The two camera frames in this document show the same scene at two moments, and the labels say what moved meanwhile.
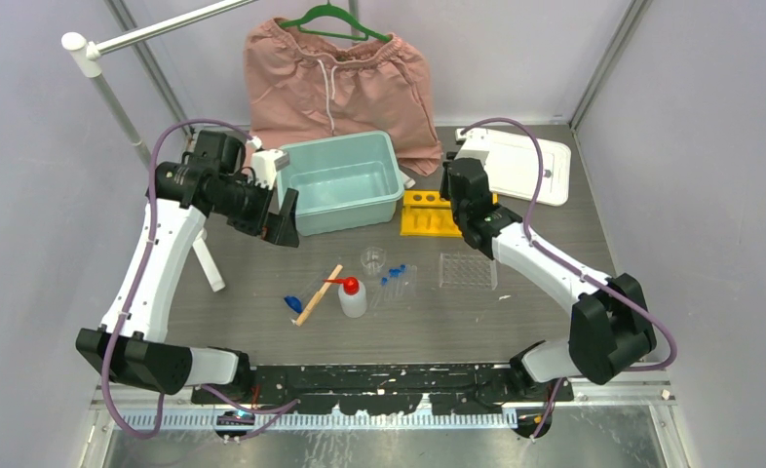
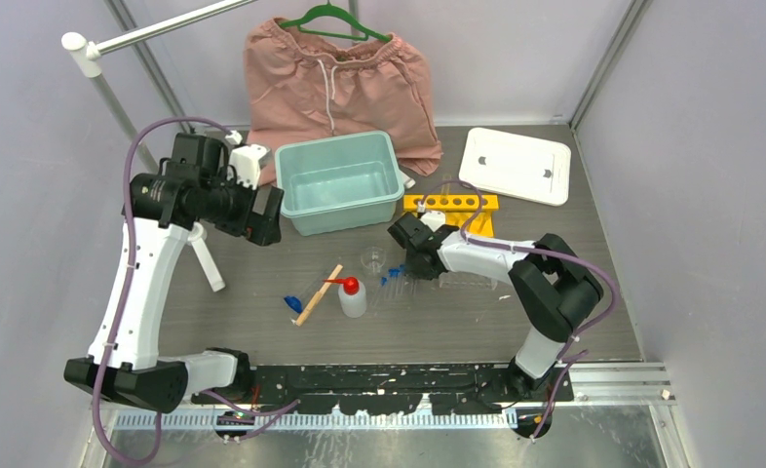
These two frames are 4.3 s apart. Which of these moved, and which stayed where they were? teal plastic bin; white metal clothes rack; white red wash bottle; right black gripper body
Moved: right black gripper body
Stayed: white metal clothes rack; teal plastic bin; white red wash bottle
